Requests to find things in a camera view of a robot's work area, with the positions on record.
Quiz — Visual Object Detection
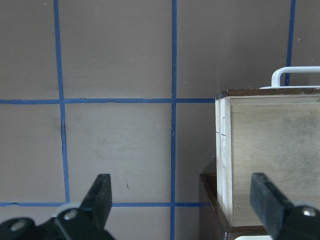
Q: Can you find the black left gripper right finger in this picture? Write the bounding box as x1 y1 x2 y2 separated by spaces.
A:
250 172 294 239

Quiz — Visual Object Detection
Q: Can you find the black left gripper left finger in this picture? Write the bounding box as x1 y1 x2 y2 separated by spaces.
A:
79 174 111 229

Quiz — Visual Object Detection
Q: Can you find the wooden drawer box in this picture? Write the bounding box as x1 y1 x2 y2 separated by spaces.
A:
215 87 320 227

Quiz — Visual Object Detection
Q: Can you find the white plastic tray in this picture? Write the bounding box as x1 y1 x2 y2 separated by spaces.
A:
234 235 272 240

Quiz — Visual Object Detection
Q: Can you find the dark brown wooden cabinet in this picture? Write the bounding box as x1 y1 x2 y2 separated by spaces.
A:
199 173 268 240

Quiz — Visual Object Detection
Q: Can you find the white drawer handle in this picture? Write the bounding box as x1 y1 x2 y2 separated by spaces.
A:
259 66 320 90

